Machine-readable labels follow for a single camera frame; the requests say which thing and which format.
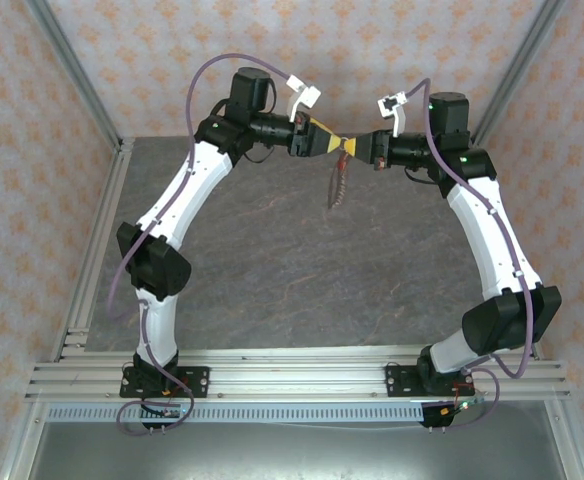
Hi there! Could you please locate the grey metal sheet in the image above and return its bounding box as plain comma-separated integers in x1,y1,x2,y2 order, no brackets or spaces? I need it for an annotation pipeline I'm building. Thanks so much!
26,422,568,480

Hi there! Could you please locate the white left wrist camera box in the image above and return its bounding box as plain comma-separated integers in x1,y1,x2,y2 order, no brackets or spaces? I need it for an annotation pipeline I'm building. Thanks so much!
285,73,322,120

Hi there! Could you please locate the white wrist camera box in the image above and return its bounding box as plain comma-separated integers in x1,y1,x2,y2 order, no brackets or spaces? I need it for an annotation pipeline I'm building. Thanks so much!
375,92,409,137
285,73,322,120

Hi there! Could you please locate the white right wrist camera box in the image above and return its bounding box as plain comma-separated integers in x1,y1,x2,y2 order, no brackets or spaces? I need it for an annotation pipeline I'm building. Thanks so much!
375,92,409,137

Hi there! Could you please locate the aluminium frame post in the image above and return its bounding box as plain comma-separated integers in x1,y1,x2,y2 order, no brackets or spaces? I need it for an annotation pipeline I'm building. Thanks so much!
24,0,123,147
471,0,567,147

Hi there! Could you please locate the aluminium side rail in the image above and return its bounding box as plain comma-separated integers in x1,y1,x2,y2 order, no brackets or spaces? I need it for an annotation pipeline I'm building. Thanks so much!
50,139,136,362

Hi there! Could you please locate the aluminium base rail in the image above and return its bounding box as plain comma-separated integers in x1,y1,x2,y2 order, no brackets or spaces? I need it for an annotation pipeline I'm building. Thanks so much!
24,347,572,403

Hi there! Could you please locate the grey slotted cable duct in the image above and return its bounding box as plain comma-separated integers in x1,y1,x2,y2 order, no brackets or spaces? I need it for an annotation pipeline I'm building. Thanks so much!
46,402,426,425

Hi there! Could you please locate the small circuit board with wires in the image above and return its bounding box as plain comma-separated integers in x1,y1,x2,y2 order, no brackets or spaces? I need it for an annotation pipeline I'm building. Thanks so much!
139,397,196,434
419,397,488,434

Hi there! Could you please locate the aluminium frame leg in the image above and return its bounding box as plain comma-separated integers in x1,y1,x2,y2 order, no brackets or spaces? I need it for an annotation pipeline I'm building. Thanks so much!
544,399,584,480
0,399,48,480

